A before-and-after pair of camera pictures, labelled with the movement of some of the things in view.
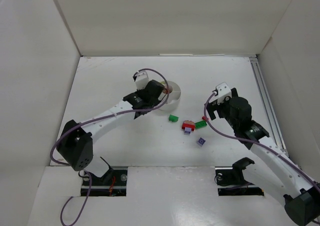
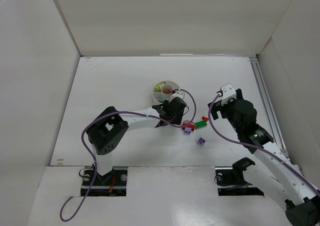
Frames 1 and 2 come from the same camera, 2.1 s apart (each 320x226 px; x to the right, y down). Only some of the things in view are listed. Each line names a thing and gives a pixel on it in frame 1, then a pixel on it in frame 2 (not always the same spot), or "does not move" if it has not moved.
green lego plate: x=200 y=124 does not move
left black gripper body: x=155 y=99 → x=180 y=116
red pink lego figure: x=188 y=126 does not move
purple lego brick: x=201 y=141 does not move
